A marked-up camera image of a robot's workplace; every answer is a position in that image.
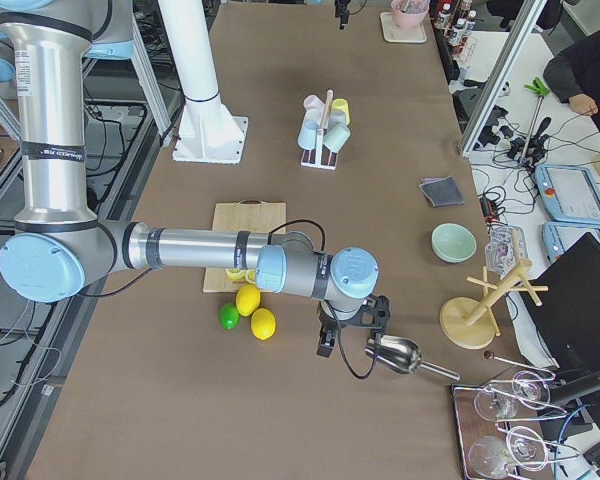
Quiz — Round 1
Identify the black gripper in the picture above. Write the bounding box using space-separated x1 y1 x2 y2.
334 0 350 30
316 295 391 358

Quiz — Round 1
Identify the pink cup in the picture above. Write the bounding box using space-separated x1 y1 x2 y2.
303 95 325 112

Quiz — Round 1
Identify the mint green cup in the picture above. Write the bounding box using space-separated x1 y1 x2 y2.
323 123 351 153

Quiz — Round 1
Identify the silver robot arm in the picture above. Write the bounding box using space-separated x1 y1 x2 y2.
0 1 390 356

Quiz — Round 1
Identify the yellow cup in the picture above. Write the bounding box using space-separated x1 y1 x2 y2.
331 98 350 125

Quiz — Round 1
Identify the grey cup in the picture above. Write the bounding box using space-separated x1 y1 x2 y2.
328 110 347 129

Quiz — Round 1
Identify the white cup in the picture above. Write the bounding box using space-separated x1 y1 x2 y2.
304 108 323 124

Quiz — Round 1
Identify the light blue cup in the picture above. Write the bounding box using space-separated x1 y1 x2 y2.
297 119 319 150

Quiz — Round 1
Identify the wooden cup tree stand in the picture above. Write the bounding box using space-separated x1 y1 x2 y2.
440 254 548 349

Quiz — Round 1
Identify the glass cup on stand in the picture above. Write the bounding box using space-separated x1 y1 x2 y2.
485 226 528 277

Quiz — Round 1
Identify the beige tray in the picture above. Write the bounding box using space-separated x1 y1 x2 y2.
380 12 427 44

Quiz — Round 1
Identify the yellow lemon front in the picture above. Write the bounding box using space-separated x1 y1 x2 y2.
250 308 277 341

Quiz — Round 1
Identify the pink bowl with ice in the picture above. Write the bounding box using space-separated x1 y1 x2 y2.
390 0 429 28

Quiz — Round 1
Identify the metal scoop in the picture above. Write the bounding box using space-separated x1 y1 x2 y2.
365 335 460 381

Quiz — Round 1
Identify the yellow lemon near board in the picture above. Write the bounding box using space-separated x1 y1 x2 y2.
235 284 261 317

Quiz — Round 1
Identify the green lime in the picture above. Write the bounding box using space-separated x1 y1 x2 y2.
218 303 241 330

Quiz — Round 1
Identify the wooden cutting board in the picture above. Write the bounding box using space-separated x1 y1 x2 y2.
203 201 287 293

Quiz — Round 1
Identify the mint green bowl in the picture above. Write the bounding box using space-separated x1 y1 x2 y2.
431 223 477 263

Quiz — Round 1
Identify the grey folded cloth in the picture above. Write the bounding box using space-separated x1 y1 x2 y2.
419 176 465 207

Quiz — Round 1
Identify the wine glass rack tray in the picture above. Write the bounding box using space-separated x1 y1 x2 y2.
451 370 579 479

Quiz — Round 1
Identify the green clamp stick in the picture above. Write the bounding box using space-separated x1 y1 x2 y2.
518 77 550 166

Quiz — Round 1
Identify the blue teach pendant lower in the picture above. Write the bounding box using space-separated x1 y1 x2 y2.
541 221 600 263

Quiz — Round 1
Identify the blue teach pendant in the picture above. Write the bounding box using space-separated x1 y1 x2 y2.
541 221 600 263
534 164 600 225

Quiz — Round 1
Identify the person in dark sweater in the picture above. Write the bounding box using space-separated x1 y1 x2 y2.
543 30 600 131

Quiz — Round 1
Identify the black laptop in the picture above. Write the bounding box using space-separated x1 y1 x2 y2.
525 233 600 370

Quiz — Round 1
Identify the blue teach pendant upper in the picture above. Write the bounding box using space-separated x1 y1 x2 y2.
534 164 600 225

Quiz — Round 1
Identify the white wire cup rack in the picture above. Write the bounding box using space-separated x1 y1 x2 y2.
300 89 338 170

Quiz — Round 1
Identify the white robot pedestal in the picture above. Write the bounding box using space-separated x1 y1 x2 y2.
159 0 248 165

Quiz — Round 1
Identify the aluminium frame post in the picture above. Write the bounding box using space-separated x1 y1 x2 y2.
458 0 546 157

